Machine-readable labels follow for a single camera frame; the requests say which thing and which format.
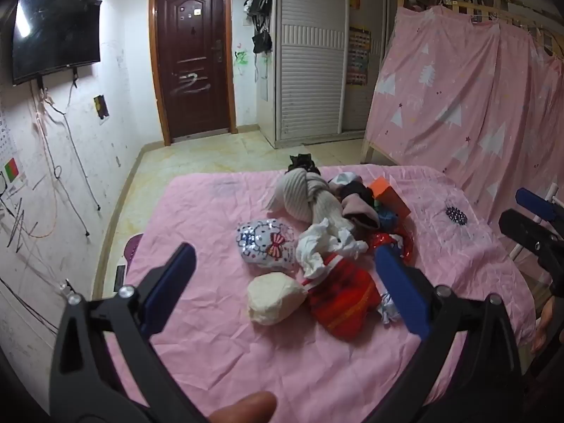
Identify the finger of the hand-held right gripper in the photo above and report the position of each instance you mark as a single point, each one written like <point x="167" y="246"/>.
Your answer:
<point x="522" y="229"/>
<point x="535" y="205"/>

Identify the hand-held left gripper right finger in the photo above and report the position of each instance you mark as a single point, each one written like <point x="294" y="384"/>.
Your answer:
<point x="401" y="291"/>

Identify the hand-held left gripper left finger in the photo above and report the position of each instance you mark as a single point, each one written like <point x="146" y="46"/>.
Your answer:
<point x="172" y="283"/>

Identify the red striped sock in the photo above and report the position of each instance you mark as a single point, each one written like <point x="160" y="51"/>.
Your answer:
<point x="343" y="304"/>

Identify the orange box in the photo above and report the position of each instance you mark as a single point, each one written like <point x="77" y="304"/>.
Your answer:
<point x="390" y="200"/>

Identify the person's right hand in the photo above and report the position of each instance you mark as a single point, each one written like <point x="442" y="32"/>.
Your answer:
<point x="544" y="321"/>

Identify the person's left hand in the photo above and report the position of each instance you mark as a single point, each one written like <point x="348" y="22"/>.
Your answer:
<point x="246" y="409"/>

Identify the small crumpled paper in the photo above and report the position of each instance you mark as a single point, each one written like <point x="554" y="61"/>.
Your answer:
<point x="388" y="308"/>

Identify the white metal chair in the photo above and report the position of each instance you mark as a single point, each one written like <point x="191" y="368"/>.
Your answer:
<point x="552" y="190"/>

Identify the red shiny wrapper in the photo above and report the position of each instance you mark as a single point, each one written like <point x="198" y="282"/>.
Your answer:
<point x="387" y="241"/>

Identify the black device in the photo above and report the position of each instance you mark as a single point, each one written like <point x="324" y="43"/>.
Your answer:
<point x="120" y="277"/>

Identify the purple stool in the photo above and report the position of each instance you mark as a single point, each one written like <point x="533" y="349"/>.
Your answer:
<point x="132" y="246"/>

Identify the dark round patch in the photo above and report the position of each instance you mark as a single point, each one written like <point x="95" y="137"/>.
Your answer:
<point x="456" y="216"/>

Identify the blue green sock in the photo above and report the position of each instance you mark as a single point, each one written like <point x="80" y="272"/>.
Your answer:
<point x="387" y="219"/>

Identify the pink tablecloth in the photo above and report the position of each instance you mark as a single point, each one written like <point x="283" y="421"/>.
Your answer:
<point x="211" y="211"/>

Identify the pink sock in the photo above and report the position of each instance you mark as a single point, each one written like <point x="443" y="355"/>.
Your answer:
<point x="359" y="214"/>

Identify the white crumpled sock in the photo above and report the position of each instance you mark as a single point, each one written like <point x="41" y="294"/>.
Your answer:
<point x="321" y="242"/>

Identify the white Hello Kitty sock ball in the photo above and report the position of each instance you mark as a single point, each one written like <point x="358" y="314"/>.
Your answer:
<point x="266" y="244"/>

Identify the cream round ball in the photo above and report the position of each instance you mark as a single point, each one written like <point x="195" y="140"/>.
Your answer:
<point x="275" y="299"/>

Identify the dark brown sock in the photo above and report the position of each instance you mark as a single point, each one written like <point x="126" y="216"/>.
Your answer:
<point x="357" y="191"/>

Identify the cream knit sock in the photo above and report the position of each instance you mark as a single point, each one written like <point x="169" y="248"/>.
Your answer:
<point x="324" y="207"/>

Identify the white red sock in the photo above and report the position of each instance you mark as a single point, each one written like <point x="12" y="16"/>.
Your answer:
<point x="346" y="179"/>

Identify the pink tree print curtain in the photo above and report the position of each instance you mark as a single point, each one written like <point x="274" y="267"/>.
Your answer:
<point x="440" y="97"/>

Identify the beige striped knit sock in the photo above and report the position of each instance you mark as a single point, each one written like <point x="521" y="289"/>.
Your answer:
<point x="293" y="194"/>

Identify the black fuzzy sock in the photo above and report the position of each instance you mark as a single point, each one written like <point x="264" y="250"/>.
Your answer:
<point x="303" y="163"/>

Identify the dark red door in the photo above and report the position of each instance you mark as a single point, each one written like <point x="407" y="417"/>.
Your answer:
<point x="194" y="75"/>

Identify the white louvred wardrobe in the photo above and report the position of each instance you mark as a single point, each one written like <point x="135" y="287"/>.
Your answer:
<point x="308" y="75"/>

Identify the small black hanging bag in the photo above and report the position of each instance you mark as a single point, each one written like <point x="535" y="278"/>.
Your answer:
<point x="262" y="42"/>

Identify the yellow sticker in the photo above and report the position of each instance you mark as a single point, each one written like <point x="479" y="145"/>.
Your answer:
<point x="354" y="0"/>

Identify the large black hanging bag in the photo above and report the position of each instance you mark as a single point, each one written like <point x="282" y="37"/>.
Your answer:
<point x="261" y="2"/>

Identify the flag wall chart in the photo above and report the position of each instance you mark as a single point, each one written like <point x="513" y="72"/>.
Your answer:
<point x="13" y="169"/>

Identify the colourful wall poster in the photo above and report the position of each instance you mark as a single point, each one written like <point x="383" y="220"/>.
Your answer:
<point x="357" y="55"/>

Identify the black wall television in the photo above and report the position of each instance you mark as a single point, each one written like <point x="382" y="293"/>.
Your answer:
<point x="53" y="31"/>

